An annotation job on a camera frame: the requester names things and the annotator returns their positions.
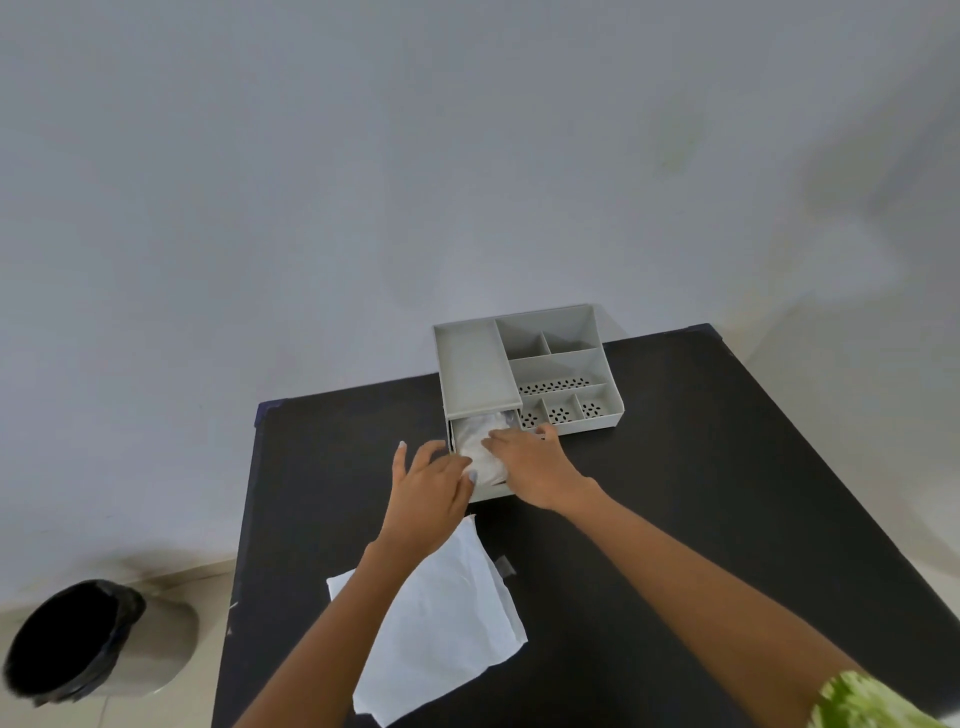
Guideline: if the person's right hand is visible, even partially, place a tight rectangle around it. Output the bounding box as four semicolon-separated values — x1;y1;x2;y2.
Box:
480;423;603;516

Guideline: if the person's left hand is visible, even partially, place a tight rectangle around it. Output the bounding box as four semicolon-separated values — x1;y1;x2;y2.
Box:
377;440;478;560

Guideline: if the person's left forearm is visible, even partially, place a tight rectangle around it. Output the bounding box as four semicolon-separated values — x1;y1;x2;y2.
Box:
232;537;445;728

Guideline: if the person's right forearm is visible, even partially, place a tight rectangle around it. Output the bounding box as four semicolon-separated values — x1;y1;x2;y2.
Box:
559;481;871;728

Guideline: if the grey organizer drawer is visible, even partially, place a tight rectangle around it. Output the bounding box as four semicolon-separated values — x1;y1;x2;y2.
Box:
447;408;554;504

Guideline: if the grey compartment desk organizer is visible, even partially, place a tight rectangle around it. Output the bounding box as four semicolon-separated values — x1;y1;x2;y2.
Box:
432;303;626;438

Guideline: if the flat white tissue sheet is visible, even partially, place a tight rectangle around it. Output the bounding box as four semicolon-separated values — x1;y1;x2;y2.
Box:
326;513;529;728

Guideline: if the grey trash bin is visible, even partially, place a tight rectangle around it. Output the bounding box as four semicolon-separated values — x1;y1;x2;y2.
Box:
82;588;201;700

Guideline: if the black bin liner bag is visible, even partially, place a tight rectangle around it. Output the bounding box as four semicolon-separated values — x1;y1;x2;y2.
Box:
3;579;148;707

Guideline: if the green patterned sleeve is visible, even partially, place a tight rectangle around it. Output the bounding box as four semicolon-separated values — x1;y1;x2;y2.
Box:
806;669;948;728

